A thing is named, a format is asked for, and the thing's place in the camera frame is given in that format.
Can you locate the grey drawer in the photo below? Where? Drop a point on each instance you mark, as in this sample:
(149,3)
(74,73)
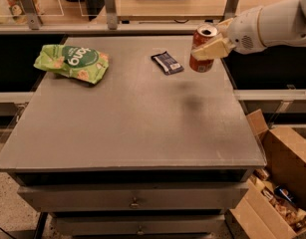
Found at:
(138,225)
(120,197)

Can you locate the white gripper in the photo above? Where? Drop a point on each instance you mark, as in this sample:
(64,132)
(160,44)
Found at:
(244,29)

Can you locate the left metal bracket post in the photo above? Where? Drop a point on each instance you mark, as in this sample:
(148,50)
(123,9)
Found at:
(33,19)

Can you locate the cardboard box with snacks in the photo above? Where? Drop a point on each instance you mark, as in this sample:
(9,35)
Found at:
(274,206)

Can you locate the red coke can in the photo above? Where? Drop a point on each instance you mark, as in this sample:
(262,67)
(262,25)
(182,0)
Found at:
(198,61)

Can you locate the green chip bag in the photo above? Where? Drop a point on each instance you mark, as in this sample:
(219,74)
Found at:
(84,64)

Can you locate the middle metal bracket post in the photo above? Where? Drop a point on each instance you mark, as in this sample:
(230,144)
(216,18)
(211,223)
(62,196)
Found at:
(111,12)

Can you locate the metal bracket post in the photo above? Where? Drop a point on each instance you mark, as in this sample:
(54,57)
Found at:
(230,9)
(33,19)
(111,12)

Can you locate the orange snack bag background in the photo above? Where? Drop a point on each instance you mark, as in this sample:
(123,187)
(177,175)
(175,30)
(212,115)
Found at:
(17,11)

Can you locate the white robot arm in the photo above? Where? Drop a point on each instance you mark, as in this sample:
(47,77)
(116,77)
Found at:
(282,23)

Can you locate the lower grey drawer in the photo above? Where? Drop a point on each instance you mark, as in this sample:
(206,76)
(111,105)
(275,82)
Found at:
(138,225)

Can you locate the right metal bracket post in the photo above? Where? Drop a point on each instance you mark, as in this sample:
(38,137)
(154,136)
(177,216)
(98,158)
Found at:
(230,9)

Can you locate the blue rxbar blueberry bar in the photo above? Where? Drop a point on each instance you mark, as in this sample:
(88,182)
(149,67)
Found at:
(168,64)

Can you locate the upper grey drawer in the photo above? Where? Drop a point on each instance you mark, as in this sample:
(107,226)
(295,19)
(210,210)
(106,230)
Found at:
(120,197)

